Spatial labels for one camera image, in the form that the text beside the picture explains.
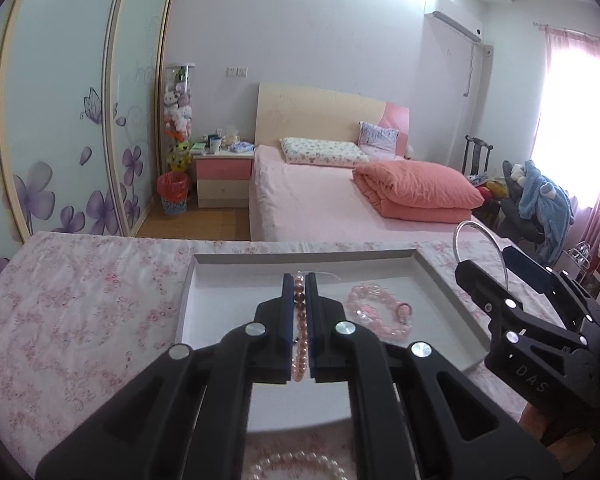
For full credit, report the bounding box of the floral white pillow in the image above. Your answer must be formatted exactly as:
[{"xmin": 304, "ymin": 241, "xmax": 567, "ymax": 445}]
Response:
[{"xmin": 280, "ymin": 138, "xmax": 370, "ymax": 168}]

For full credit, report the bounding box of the white pearl bracelet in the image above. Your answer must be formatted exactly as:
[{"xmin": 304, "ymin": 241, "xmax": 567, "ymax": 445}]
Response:
[{"xmin": 249, "ymin": 450, "xmax": 351, "ymax": 480}]

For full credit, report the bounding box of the purple patterned pillow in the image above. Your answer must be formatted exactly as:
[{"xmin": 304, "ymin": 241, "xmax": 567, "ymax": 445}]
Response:
[{"xmin": 358, "ymin": 122, "xmax": 400, "ymax": 158}]

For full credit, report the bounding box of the dark wooden chair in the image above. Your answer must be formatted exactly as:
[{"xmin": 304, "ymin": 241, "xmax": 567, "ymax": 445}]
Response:
[{"xmin": 462, "ymin": 136, "xmax": 493, "ymax": 186}]

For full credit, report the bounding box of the beige pink headboard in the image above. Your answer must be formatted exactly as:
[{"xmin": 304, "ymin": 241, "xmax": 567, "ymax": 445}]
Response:
[{"xmin": 254, "ymin": 82, "xmax": 411, "ymax": 156}]

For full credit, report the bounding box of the bed with pink sheet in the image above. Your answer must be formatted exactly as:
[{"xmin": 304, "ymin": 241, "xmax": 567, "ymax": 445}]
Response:
[{"xmin": 249, "ymin": 145, "xmax": 459, "ymax": 243}]

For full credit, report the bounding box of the sliding wardrobe with flowers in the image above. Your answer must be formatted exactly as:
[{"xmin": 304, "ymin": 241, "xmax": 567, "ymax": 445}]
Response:
[{"xmin": 0, "ymin": 0, "xmax": 170, "ymax": 273}]

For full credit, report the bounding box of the blue plush garment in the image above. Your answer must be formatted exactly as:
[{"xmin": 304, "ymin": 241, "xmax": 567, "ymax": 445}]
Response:
[{"xmin": 518, "ymin": 159, "xmax": 574, "ymax": 266}]

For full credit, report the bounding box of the grey cardboard tray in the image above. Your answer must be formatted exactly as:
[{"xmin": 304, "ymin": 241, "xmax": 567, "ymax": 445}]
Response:
[{"xmin": 173, "ymin": 249, "xmax": 494, "ymax": 373}]

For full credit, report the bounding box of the thin silver bangle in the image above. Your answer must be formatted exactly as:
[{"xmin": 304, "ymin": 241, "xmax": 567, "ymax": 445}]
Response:
[{"xmin": 452, "ymin": 220, "xmax": 509, "ymax": 290}]

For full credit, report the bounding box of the right hand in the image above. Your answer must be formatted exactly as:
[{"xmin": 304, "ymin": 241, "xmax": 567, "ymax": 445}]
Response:
[{"xmin": 518, "ymin": 403, "xmax": 595, "ymax": 472}]

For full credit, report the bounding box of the pink pearl bracelet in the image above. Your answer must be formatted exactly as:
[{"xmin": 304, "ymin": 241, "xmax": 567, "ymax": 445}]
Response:
[{"xmin": 290, "ymin": 271, "xmax": 311, "ymax": 384}]

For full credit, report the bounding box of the pink nightstand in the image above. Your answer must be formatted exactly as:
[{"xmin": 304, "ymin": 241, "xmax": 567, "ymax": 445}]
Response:
[{"xmin": 194, "ymin": 151, "xmax": 253, "ymax": 209}]

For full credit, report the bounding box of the red lined waste bin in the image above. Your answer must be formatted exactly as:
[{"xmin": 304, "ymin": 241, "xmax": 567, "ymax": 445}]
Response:
[{"xmin": 157, "ymin": 171, "xmax": 189, "ymax": 216}]

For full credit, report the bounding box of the pink floral tablecloth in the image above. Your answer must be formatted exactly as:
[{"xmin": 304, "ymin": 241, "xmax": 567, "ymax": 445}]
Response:
[{"xmin": 0, "ymin": 231, "xmax": 552, "ymax": 480}]

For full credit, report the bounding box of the folded salmon quilt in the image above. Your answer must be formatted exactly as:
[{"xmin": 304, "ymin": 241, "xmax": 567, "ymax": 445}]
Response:
[{"xmin": 352, "ymin": 159, "xmax": 484, "ymax": 224}]

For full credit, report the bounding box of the pink crystal bead bracelet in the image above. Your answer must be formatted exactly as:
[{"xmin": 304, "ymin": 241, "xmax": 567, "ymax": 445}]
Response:
[{"xmin": 345, "ymin": 282, "xmax": 414, "ymax": 344}]

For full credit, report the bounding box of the white wall socket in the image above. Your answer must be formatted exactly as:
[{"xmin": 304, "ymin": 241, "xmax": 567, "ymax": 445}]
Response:
[{"xmin": 226, "ymin": 67, "xmax": 248, "ymax": 78}]

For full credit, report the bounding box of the plush toy display tube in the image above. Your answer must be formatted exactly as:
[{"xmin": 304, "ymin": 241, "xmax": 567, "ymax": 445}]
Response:
[{"xmin": 161, "ymin": 64, "xmax": 195, "ymax": 171}]

